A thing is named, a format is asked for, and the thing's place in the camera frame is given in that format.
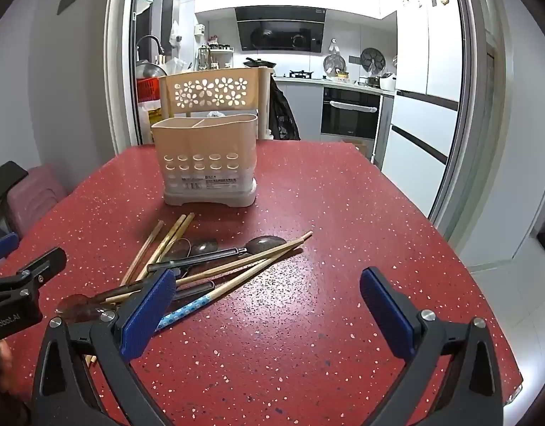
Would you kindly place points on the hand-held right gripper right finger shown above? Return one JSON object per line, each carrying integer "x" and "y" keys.
{"x": 385, "y": 315}

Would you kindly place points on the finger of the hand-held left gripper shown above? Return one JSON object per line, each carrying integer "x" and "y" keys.
{"x": 2, "y": 245}
{"x": 41, "y": 264}

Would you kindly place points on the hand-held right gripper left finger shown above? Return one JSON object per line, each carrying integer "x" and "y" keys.
{"x": 148, "y": 315}

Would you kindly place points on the dark brown chopstick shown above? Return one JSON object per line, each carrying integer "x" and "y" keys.
{"x": 121, "y": 292}

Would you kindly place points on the red-brown spoon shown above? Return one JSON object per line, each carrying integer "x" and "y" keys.
{"x": 75, "y": 308}

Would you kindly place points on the light wooden chopstick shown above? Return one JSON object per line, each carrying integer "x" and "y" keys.
{"x": 272, "y": 250}
{"x": 181, "y": 230}
{"x": 170, "y": 235}
{"x": 90, "y": 359}
{"x": 143, "y": 250}

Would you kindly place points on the blue patterned wooden chopstick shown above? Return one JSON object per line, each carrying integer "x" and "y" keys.
{"x": 237, "y": 282}

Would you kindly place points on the beige plastic utensil holder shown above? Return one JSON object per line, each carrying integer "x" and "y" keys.
{"x": 206, "y": 151}

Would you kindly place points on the person's left hand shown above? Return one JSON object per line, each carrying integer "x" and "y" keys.
{"x": 1, "y": 357}

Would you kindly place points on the pink chair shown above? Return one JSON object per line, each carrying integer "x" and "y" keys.
{"x": 32, "y": 195}

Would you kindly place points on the black chair backrest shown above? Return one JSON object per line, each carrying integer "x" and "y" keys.
{"x": 4, "y": 179}

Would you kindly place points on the cardboard box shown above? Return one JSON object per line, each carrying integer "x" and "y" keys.
{"x": 359, "y": 147}

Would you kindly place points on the black built-in oven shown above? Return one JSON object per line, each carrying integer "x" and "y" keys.
{"x": 350, "y": 115}

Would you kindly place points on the red plastic basket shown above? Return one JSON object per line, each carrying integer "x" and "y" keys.
{"x": 149, "y": 89}

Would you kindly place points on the metal bowl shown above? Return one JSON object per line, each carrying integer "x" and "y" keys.
{"x": 148, "y": 71}

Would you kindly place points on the grey kitchen counter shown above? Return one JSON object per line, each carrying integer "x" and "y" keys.
{"x": 303, "y": 106}

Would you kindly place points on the black bag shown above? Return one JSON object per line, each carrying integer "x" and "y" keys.
{"x": 283, "y": 111}

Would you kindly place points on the white rice cooker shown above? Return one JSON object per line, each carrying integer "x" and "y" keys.
{"x": 387, "y": 82}

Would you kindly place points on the steel pot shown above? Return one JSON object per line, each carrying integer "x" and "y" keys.
{"x": 369, "y": 81}

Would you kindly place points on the beige flower-cutout storage rack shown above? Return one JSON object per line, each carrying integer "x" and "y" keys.
{"x": 210, "y": 88}

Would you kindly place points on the black kitchen faucet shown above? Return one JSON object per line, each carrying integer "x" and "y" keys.
{"x": 160, "y": 46}

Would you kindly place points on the gas stove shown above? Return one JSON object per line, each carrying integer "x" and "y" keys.
{"x": 299, "y": 73}

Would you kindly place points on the hanging round black pan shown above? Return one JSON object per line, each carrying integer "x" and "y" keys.
{"x": 372, "y": 58}

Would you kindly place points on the hanging round steamer rack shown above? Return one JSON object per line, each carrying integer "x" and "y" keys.
{"x": 333, "y": 62}

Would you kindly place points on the white refrigerator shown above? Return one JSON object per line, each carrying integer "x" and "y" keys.
{"x": 432, "y": 53}

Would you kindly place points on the hanging plastic bag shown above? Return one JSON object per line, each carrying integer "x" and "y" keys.
{"x": 175, "y": 33}

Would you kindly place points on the white spice shelf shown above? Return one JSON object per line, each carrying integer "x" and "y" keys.
{"x": 219, "y": 55}

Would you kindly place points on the black wok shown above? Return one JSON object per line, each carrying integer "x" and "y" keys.
{"x": 260, "y": 63}

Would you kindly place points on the black range hood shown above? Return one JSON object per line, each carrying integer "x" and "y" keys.
{"x": 279, "y": 35}

